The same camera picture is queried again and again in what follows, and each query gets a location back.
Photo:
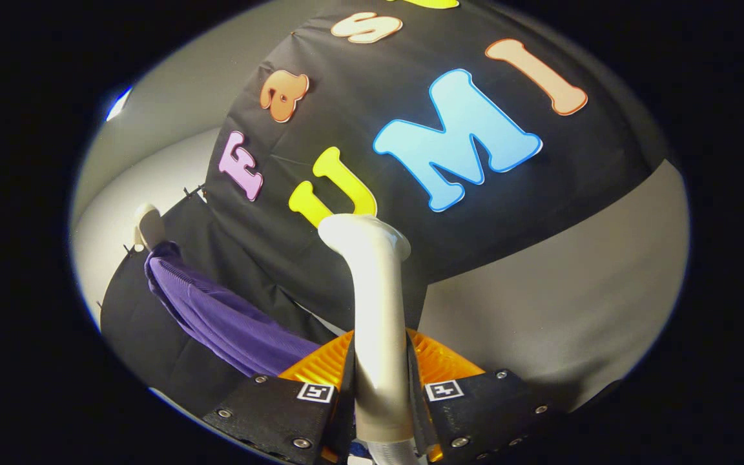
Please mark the white garment steamer head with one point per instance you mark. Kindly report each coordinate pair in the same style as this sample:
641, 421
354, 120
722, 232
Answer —
378, 323

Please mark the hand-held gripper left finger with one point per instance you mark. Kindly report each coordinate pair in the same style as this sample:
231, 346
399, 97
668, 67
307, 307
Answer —
344, 400

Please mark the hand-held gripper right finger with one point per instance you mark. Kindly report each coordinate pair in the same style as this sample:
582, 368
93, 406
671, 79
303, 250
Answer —
416, 400

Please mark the white plastic clothes hanger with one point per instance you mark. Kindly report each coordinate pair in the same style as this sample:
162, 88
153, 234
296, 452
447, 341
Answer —
149, 226

